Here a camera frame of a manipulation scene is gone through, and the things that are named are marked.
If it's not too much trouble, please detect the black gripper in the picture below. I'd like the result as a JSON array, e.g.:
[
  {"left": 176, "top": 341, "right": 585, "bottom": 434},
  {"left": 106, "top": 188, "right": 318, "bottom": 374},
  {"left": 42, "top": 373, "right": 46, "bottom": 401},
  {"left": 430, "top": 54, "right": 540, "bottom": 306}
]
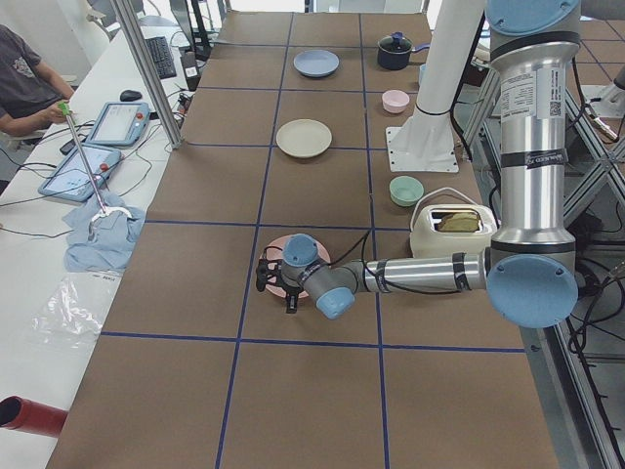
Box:
[{"left": 256, "top": 258, "right": 299, "bottom": 314}]

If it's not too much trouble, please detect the pink plate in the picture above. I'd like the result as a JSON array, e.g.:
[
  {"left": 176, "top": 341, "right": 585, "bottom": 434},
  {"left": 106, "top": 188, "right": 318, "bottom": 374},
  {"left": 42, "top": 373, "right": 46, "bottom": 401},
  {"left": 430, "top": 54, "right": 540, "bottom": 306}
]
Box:
[{"left": 259, "top": 234, "right": 331, "bottom": 299}]

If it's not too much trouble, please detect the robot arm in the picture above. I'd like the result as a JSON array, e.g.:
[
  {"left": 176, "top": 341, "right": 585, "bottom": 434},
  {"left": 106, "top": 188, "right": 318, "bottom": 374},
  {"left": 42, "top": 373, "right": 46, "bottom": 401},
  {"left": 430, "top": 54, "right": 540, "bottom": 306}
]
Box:
[{"left": 256, "top": 1, "right": 581, "bottom": 328}]

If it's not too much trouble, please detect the green bowl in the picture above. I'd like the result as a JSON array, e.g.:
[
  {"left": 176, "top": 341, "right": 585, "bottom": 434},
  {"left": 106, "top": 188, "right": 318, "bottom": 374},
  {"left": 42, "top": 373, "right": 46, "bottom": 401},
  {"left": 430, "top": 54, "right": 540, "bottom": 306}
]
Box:
[{"left": 389, "top": 175, "right": 425, "bottom": 207}]

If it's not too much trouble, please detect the cream plate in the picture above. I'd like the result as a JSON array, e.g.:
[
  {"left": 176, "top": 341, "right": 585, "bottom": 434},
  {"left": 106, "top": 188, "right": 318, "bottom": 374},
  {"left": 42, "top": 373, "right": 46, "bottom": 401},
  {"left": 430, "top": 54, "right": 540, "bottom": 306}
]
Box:
[{"left": 275, "top": 119, "right": 332, "bottom": 158}]

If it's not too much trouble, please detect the cream toaster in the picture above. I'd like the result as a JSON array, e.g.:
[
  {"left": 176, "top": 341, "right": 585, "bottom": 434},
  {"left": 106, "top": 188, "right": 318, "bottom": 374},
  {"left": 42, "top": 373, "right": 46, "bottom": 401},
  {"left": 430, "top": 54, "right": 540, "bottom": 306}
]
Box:
[{"left": 409, "top": 187, "right": 498, "bottom": 258}]

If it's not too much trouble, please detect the bread slice in toaster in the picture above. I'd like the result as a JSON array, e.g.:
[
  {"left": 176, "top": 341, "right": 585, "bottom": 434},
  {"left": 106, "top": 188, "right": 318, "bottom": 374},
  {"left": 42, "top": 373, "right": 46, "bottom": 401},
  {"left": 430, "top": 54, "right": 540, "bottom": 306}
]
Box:
[{"left": 437, "top": 212, "right": 479, "bottom": 233}]

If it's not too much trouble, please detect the light blue cloth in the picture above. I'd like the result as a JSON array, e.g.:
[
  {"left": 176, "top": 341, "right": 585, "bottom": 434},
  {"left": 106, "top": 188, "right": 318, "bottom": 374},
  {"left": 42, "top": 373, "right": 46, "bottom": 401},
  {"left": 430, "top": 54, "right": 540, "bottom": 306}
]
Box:
[{"left": 62, "top": 191, "right": 146, "bottom": 272}]

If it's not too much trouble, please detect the clear plastic bag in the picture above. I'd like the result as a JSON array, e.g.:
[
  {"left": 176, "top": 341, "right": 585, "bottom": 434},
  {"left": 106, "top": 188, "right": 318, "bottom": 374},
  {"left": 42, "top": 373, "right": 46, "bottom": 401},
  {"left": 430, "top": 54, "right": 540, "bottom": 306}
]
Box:
[{"left": 30, "top": 273, "right": 121, "bottom": 350}]

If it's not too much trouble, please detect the pink bowl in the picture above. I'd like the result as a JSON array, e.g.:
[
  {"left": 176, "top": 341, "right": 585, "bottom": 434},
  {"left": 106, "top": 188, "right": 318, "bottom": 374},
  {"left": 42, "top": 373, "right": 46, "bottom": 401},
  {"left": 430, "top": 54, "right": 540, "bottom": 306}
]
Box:
[{"left": 382, "top": 90, "right": 410, "bottom": 114}]

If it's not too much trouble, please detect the blue plate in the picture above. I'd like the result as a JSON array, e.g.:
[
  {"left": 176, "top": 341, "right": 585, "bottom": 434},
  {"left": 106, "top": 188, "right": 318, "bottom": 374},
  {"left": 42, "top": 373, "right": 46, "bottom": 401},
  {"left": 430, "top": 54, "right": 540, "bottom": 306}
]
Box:
[{"left": 293, "top": 50, "right": 340, "bottom": 78}]

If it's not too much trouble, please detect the far teach pendant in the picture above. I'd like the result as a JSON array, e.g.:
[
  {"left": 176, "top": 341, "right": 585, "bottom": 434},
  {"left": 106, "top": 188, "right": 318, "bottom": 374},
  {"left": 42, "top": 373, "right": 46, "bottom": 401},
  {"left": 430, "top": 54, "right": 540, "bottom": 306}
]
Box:
[{"left": 86, "top": 102, "right": 150, "bottom": 147}]

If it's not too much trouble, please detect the teach pendant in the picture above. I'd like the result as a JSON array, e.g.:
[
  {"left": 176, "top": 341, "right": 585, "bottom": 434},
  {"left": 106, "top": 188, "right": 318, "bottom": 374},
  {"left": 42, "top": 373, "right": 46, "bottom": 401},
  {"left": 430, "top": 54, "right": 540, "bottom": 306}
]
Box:
[
  {"left": 86, "top": 102, "right": 150, "bottom": 147},
  {"left": 38, "top": 144, "right": 121, "bottom": 202}
]

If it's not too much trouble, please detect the near teach pendant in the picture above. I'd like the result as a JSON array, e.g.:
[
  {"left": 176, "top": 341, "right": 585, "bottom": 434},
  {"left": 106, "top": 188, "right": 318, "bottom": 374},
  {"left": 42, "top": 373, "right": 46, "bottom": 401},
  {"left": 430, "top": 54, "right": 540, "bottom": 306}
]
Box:
[{"left": 38, "top": 144, "right": 121, "bottom": 202}]

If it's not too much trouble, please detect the black computer mouse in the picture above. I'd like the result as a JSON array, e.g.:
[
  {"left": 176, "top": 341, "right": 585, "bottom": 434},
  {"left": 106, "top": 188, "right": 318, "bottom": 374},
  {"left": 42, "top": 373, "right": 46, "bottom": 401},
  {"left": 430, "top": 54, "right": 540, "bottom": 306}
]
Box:
[{"left": 119, "top": 89, "right": 143, "bottom": 103}]

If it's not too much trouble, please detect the black keyboard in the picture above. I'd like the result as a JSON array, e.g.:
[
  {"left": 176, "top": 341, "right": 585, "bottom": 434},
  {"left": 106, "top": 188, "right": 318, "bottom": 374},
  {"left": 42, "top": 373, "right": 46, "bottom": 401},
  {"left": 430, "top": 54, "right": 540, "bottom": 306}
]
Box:
[{"left": 146, "top": 36, "right": 177, "bottom": 79}]

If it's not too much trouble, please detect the light blue cup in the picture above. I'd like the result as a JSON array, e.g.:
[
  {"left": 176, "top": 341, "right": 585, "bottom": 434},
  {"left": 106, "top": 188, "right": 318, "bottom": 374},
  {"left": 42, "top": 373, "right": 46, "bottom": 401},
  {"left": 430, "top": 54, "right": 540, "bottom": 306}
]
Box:
[{"left": 418, "top": 64, "right": 427, "bottom": 87}]

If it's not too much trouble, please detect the dark blue pot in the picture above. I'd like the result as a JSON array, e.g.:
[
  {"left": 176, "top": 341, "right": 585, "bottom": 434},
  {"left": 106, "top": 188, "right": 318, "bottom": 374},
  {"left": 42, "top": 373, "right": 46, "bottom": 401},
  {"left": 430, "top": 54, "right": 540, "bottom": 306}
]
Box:
[{"left": 377, "top": 31, "right": 431, "bottom": 70}]

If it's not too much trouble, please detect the reacher grabber tool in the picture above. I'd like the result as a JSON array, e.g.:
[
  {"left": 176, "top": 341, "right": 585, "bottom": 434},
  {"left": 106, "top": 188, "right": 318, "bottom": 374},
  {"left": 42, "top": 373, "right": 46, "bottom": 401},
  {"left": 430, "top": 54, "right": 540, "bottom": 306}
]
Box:
[{"left": 58, "top": 102, "right": 134, "bottom": 241}]

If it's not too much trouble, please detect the red cylinder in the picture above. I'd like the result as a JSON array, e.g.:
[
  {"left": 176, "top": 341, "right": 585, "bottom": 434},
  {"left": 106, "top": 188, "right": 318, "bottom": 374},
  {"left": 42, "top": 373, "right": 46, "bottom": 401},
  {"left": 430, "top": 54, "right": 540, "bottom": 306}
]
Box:
[{"left": 1, "top": 396, "right": 68, "bottom": 438}]

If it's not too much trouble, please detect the seated person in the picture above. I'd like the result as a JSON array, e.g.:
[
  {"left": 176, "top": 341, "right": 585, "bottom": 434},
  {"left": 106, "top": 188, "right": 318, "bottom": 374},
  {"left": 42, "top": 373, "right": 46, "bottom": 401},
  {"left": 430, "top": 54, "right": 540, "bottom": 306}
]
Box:
[{"left": 1, "top": 24, "right": 74, "bottom": 137}]

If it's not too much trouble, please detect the aluminium frame post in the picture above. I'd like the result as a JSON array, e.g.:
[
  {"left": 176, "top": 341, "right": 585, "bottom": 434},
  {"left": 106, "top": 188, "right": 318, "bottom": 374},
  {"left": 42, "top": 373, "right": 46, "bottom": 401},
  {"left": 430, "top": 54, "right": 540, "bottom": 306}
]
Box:
[{"left": 111, "top": 0, "right": 183, "bottom": 149}]

